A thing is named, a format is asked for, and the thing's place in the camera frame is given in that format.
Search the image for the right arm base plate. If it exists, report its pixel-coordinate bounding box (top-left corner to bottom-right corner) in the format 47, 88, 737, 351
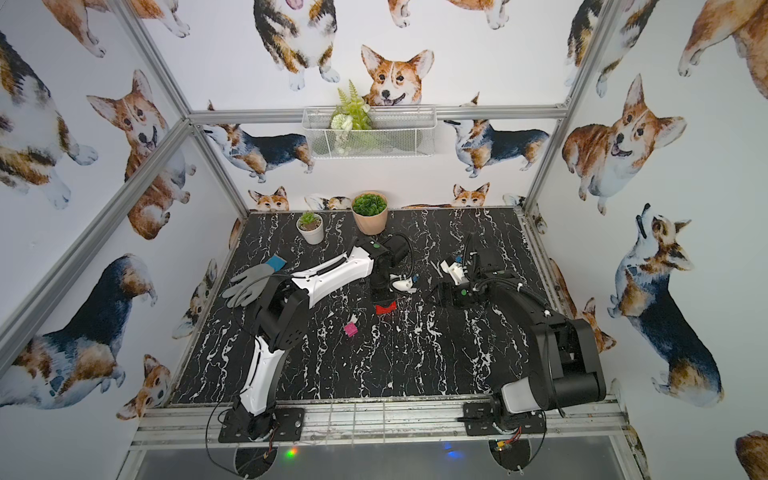
457, 401, 547, 436

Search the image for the white wire basket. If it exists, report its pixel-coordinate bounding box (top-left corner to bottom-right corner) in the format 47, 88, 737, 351
301, 106, 437, 159

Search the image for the green fern plant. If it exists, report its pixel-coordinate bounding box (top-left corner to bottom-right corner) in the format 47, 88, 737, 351
330, 81, 372, 153

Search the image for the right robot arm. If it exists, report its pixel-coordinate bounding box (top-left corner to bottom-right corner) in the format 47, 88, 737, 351
432, 278, 607, 432

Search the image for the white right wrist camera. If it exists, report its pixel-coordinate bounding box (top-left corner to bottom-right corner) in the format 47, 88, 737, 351
440, 260, 469, 286

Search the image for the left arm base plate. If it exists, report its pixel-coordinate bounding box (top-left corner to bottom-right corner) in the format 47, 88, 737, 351
218, 406, 306, 443

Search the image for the beige plant pot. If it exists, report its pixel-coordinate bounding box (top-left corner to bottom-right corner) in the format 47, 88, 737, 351
352, 191, 388, 236

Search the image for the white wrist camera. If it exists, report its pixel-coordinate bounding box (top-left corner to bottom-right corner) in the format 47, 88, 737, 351
390, 275, 417, 294
440, 260, 469, 286

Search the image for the pink lego brick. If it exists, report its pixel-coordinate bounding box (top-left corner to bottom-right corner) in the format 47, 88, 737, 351
344, 322, 358, 337

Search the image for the small white plant pot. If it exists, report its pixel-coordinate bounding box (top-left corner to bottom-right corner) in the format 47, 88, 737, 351
296, 211, 324, 245

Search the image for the red lego brick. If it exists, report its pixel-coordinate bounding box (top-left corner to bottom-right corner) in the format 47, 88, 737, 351
375, 301, 397, 315

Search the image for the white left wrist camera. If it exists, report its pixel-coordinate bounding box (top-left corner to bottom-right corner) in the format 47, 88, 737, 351
390, 275, 417, 294

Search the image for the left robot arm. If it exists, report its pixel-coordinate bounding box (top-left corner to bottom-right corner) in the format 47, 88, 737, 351
218, 234, 414, 443

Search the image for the grey work glove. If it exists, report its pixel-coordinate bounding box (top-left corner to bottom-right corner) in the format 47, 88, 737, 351
222, 255, 286, 309

